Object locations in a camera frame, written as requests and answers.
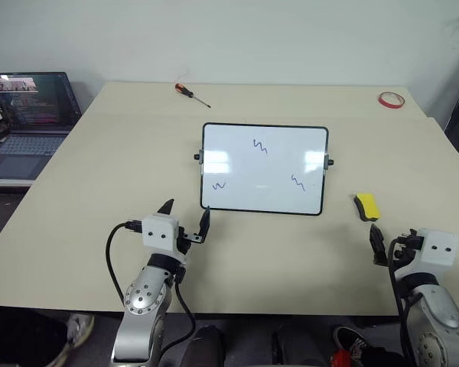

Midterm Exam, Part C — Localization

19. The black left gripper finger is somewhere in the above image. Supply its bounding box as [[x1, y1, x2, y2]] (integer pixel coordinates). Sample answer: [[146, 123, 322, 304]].
[[198, 205, 212, 245], [155, 197, 176, 216]]

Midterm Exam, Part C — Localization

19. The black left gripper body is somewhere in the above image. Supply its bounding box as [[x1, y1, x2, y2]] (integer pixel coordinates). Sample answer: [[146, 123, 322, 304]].
[[176, 226, 204, 255]]

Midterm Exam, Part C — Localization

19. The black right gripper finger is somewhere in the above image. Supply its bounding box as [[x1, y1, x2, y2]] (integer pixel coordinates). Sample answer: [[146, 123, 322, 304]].
[[368, 224, 389, 267]]

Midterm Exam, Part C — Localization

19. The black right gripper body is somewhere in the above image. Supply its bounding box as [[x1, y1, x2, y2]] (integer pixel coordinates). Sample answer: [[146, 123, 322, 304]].
[[389, 228, 425, 265]]

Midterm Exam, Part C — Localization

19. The yellow and black eraser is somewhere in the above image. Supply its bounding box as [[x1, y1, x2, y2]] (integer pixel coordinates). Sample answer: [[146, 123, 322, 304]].
[[353, 192, 382, 223]]

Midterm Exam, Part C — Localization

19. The small black-framed whiteboard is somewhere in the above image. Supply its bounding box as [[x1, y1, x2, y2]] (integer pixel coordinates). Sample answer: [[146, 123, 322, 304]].
[[194, 122, 336, 217]]

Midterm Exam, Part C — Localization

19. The black sneaker with white sole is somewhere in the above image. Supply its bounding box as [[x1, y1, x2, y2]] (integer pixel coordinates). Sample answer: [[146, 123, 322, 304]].
[[332, 324, 369, 367]]

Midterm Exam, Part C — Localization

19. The orange and black screwdriver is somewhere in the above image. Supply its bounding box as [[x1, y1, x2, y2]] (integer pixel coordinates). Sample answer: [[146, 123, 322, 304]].
[[174, 83, 213, 109]]

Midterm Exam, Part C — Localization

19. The small red object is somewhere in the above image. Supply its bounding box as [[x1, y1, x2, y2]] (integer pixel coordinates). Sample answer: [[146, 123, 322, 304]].
[[330, 349, 350, 367]]

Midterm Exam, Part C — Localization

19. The grey shoe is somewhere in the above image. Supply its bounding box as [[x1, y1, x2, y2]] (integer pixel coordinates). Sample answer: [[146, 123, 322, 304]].
[[44, 312, 96, 367]]

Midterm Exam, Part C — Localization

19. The red tape roll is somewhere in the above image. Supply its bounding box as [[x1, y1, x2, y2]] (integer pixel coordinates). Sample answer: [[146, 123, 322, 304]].
[[377, 91, 407, 111]]

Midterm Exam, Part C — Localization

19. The open grey laptop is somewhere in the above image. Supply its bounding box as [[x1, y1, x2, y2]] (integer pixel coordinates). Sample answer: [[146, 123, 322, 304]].
[[0, 71, 83, 181]]

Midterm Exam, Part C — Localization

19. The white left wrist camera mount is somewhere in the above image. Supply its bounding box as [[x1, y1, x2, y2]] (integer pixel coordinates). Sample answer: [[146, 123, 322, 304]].
[[142, 213, 189, 265]]

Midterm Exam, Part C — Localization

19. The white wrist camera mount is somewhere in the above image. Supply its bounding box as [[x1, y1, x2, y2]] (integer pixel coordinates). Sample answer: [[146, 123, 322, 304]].
[[395, 228, 459, 282], [142, 213, 189, 265]]

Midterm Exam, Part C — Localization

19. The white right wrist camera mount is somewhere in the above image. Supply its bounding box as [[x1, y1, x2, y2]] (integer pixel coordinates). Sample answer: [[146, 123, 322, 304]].
[[395, 228, 459, 282]]

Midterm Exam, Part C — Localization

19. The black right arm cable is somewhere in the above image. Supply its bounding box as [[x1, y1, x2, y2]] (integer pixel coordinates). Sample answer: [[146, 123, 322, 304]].
[[387, 236, 413, 362]]

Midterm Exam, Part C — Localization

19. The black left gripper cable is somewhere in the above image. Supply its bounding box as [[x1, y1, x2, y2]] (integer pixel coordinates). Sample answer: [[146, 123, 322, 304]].
[[173, 278, 197, 347]]

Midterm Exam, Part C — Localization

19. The black left wrist camera cable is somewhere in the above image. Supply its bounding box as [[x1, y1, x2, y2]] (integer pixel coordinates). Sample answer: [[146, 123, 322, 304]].
[[105, 220, 144, 305]]

